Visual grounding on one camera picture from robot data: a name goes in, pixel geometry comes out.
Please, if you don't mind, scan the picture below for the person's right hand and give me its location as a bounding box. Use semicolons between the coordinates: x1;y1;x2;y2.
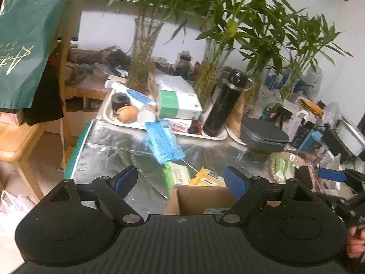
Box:
347;226;365;258

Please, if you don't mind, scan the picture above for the black tape roll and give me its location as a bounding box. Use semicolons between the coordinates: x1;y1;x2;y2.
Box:
111;93;131;111

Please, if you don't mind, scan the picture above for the wet wipes pack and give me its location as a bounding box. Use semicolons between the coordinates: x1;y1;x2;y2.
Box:
272;154;295;184

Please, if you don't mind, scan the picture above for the grey zip hard case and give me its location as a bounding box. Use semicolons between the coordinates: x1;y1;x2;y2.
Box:
240;117;289;153

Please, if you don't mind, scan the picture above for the wooden chair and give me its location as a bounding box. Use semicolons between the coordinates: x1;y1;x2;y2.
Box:
1;0;83;201

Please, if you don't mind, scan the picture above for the green white box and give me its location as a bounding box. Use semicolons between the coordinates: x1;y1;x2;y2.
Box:
157;90;202;120

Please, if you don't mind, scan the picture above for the black product box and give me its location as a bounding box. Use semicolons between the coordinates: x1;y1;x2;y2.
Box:
291;121;314;149

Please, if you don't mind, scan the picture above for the green tissue pack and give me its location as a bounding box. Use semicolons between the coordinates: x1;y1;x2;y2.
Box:
163;162;191;190

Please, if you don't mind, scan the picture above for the pink woven basket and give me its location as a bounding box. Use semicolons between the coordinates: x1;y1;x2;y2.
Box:
269;152;321;192

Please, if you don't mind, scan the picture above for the small black tripod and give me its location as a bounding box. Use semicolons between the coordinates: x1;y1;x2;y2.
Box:
270;106;293;129

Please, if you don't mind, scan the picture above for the yellow snack packet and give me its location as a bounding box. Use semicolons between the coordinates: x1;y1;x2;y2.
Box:
189;167;226;187

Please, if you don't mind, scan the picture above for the black thermos bottle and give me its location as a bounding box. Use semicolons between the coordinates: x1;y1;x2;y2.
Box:
203;69;254;137

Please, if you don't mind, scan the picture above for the left glass vase bamboo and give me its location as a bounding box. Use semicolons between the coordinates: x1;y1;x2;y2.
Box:
126;18;163;93

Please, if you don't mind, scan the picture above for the cardboard box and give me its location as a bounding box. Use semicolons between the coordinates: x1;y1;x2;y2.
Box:
163;184;282;215

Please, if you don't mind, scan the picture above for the blue plastic pouch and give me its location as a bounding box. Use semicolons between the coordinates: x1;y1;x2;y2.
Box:
145;120;186;165

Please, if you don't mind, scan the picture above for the glass vase with bamboo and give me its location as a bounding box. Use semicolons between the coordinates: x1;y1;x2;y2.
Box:
193;38;233;111

